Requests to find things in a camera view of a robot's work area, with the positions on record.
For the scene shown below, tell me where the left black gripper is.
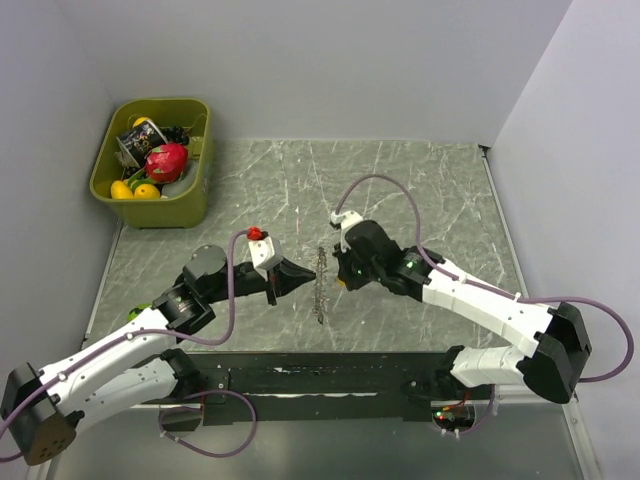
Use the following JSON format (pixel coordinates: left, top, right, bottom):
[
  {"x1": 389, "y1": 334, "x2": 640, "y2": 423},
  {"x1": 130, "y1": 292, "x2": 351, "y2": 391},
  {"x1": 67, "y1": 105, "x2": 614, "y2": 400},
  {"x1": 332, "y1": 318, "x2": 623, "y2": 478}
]
[{"x1": 205, "y1": 256, "x2": 315, "y2": 305}]

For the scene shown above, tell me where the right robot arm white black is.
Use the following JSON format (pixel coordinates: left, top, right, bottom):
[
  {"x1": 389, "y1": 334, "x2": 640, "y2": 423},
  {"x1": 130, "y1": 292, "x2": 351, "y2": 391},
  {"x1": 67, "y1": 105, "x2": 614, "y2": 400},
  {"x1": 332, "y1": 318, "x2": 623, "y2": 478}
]
[{"x1": 330, "y1": 211, "x2": 592, "y2": 404}]

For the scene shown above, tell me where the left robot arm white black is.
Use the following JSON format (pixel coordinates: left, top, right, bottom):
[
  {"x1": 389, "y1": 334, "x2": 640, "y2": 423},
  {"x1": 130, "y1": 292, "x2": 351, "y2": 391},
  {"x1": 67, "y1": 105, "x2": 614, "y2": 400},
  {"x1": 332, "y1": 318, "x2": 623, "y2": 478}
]
[{"x1": 1, "y1": 239, "x2": 316, "y2": 466}]

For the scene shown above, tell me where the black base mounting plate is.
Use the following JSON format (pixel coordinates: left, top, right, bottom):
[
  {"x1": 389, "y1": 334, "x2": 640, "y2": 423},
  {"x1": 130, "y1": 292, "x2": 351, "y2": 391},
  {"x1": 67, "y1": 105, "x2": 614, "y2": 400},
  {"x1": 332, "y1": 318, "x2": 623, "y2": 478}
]
[{"x1": 158, "y1": 352, "x2": 492, "y2": 426}]

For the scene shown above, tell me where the green ball toy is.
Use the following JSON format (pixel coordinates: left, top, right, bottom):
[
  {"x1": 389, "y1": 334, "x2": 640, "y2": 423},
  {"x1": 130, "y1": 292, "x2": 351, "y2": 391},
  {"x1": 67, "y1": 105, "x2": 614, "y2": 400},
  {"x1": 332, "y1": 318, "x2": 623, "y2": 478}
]
[{"x1": 127, "y1": 304, "x2": 150, "y2": 322}]

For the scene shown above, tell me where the yellow mango toy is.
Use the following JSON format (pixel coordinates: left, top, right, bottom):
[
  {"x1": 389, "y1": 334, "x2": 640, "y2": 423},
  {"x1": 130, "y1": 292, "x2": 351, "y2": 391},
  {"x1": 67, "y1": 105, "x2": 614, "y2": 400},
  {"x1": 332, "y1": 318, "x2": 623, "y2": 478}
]
[{"x1": 133, "y1": 184, "x2": 161, "y2": 200}]

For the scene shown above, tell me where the red dragon fruit toy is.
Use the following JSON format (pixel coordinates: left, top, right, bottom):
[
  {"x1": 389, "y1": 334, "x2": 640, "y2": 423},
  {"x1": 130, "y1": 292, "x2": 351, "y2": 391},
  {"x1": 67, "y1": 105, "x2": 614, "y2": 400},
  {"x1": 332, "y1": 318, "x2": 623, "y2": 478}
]
[{"x1": 145, "y1": 143, "x2": 188, "y2": 184}]

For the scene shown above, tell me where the olive green plastic bin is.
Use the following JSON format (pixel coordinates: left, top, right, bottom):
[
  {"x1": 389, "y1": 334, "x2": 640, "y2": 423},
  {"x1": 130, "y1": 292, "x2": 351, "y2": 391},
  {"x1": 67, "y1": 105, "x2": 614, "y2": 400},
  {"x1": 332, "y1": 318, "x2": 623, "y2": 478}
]
[{"x1": 89, "y1": 97, "x2": 214, "y2": 228}]

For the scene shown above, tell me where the yellow lemon toy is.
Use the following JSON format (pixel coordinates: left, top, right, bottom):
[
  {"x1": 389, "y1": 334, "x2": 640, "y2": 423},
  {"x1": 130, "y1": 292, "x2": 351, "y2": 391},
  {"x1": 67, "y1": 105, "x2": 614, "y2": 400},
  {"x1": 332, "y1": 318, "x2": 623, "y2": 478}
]
[{"x1": 110, "y1": 180, "x2": 134, "y2": 200}]

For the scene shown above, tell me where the black printed paper cup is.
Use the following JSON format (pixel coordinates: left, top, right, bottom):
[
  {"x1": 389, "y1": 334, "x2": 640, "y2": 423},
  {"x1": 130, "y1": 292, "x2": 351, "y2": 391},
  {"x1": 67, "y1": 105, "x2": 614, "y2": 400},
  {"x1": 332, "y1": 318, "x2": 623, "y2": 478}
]
[{"x1": 116, "y1": 121, "x2": 168, "y2": 168}]

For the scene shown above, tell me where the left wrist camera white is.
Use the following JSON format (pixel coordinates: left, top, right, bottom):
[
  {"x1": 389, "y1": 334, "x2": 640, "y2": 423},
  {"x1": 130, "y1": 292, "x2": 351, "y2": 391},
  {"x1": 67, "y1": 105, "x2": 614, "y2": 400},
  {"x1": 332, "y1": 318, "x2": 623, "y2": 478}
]
[{"x1": 246, "y1": 227, "x2": 283, "y2": 274}]

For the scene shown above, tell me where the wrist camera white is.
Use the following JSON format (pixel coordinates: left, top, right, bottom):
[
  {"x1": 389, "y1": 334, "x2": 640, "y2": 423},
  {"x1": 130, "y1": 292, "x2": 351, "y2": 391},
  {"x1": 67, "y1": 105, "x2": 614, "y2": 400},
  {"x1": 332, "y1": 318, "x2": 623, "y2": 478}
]
[
  {"x1": 246, "y1": 227, "x2": 283, "y2": 274},
  {"x1": 329, "y1": 210, "x2": 363, "y2": 252}
]

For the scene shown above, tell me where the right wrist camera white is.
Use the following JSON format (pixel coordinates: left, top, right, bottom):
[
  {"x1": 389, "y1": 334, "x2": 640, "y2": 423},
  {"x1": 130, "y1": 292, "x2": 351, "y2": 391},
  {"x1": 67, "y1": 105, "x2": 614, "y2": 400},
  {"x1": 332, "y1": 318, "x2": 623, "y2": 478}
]
[{"x1": 329, "y1": 210, "x2": 363, "y2": 252}]

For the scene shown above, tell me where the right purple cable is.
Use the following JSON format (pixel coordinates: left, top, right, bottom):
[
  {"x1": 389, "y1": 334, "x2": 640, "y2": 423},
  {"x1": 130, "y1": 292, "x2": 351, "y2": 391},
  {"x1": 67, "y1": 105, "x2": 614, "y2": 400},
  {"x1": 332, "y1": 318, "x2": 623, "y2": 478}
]
[{"x1": 333, "y1": 174, "x2": 635, "y2": 437}]

